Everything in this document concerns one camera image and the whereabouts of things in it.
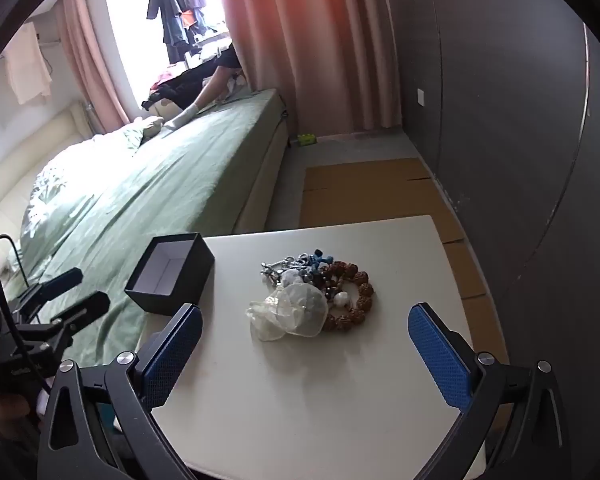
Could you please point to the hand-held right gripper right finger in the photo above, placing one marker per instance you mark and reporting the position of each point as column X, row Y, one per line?
column 440, row 360

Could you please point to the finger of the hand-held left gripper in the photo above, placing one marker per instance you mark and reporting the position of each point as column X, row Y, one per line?
column 82, row 309
column 55, row 281

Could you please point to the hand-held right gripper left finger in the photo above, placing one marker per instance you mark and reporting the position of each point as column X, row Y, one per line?
column 175, row 355

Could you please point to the black jewelry box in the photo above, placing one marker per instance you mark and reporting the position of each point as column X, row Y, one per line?
column 180, row 291

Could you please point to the white bead charm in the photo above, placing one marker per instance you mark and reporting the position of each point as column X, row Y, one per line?
column 341, row 299

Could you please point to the clear organza pouch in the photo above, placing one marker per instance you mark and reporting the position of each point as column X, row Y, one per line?
column 290, row 310

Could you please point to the blue figure charm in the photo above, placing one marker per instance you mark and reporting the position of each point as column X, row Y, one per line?
column 320, row 258

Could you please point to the green blanket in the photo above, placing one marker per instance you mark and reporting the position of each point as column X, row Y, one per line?
column 155, row 185

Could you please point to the cream pillow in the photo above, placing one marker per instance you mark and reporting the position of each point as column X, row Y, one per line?
column 152, row 126

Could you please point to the flattened cardboard sheet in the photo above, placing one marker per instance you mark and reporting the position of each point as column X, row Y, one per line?
column 360, row 190

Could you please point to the cream bed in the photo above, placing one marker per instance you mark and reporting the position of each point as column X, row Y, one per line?
column 260, row 185

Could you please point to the beige hanging cloth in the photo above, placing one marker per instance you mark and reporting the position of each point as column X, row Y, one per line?
column 27, row 65

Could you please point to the narrow pink curtain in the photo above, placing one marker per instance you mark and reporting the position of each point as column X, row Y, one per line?
column 95, row 60

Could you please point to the small green object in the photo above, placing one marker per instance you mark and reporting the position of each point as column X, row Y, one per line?
column 307, row 139

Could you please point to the dark hanging clothes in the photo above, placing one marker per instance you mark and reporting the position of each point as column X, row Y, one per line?
column 175, row 5

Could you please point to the wide pink curtain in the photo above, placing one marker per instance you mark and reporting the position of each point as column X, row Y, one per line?
column 320, row 50

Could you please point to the white wall switch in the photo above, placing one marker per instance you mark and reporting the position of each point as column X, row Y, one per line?
column 420, row 97

